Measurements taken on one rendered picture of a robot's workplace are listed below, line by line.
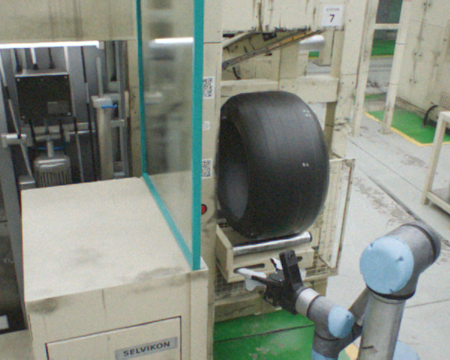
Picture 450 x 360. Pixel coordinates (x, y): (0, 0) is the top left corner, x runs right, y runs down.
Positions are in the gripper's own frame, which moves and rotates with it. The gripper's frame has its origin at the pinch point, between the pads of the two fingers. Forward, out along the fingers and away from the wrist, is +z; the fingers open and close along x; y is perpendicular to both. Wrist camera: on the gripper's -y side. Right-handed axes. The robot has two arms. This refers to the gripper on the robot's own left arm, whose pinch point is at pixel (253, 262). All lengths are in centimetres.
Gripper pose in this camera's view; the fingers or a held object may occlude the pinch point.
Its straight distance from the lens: 160.5
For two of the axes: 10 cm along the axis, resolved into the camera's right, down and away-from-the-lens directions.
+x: 7.3, -1.4, 6.7
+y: -1.3, 9.3, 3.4
